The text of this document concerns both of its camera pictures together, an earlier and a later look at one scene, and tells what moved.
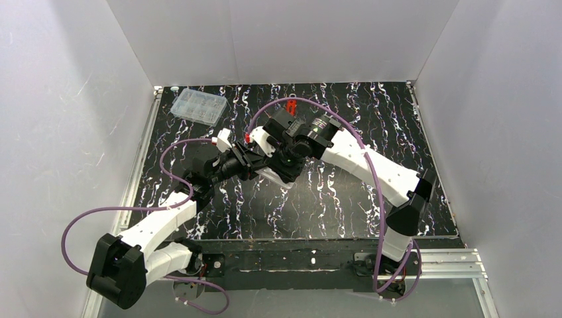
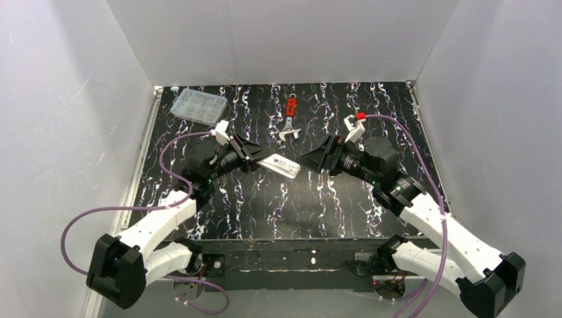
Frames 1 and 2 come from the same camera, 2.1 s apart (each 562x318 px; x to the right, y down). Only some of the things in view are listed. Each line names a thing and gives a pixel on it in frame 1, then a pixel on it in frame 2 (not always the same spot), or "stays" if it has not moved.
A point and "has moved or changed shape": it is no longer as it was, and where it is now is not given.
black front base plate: x=341 y=264 stays
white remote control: x=272 y=175 has moved or changed shape
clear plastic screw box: x=199 y=106 stays
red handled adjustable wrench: x=291 y=105 stays
